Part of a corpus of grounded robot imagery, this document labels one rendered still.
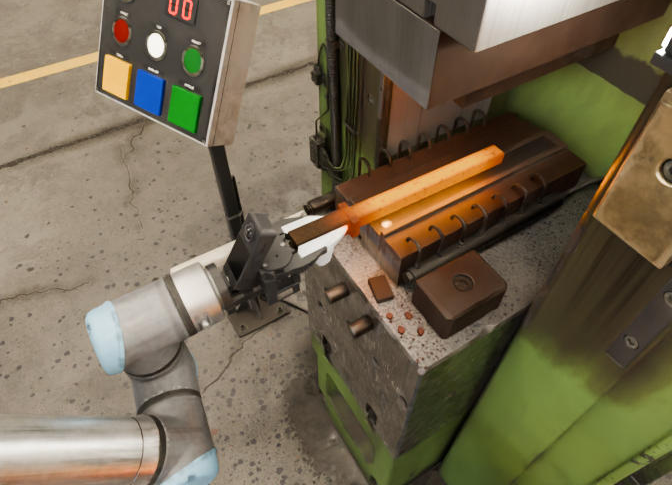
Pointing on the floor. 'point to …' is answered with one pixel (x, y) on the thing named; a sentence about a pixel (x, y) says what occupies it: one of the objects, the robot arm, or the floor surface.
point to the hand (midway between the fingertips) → (336, 223)
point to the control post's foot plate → (262, 315)
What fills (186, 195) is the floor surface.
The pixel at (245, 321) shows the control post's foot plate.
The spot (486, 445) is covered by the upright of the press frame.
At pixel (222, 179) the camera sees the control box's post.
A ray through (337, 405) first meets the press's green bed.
